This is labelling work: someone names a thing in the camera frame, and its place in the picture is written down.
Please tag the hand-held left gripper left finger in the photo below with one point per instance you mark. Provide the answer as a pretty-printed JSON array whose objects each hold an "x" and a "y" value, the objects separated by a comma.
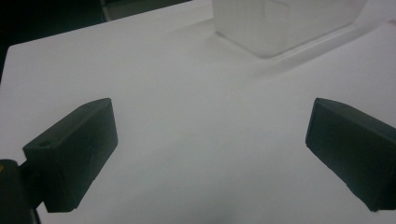
[{"x": 73, "y": 155}]

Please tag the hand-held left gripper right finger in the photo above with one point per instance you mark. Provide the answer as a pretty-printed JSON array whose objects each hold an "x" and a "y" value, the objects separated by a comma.
[{"x": 355, "y": 149}]

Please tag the translucent white plastic box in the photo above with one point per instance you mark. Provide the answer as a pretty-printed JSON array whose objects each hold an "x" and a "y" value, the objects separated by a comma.
[{"x": 280, "y": 23}]

